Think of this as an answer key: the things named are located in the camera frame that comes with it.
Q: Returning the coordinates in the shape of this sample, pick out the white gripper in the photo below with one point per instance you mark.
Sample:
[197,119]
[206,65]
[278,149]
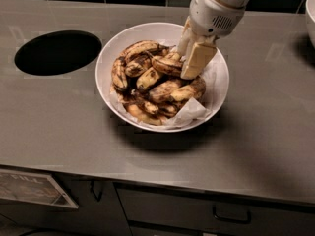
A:
[213,17]

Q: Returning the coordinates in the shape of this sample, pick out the spotted banana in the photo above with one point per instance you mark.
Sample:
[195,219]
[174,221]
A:
[162,92]
[167,66]
[193,90]
[141,47]

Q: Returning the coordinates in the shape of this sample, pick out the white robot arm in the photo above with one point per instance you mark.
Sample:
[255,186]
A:
[208,21]

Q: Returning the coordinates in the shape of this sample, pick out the white bowl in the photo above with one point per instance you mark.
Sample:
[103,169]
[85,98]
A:
[157,33]

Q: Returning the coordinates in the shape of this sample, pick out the banana with long stem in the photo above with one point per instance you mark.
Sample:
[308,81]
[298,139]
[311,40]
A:
[151,76]

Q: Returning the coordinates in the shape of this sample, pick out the dark short banana upper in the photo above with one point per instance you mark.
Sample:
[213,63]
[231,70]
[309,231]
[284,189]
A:
[138,66]

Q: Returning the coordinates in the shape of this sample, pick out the small dark banana lower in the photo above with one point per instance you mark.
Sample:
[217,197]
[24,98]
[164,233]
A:
[143,103]

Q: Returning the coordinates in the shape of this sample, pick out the dark banana far left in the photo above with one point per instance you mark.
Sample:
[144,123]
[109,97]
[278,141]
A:
[118,75]

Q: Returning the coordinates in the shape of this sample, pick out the banana at bowl bottom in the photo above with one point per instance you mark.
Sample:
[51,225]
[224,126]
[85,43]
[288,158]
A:
[134,110]

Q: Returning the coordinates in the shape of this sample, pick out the white paper liner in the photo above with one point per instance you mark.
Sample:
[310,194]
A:
[148,91]

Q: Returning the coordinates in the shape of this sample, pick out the black round counter hole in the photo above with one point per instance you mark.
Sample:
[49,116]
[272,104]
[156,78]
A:
[58,53]

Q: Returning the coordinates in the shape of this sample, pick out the grey cabinet drawer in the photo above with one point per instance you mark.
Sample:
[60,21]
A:
[193,211]

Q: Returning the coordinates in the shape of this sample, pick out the black cabinet door handle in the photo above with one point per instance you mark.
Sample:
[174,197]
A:
[96,188]

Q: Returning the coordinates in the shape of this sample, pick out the black drawer handle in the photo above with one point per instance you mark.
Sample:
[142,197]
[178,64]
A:
[246,219]

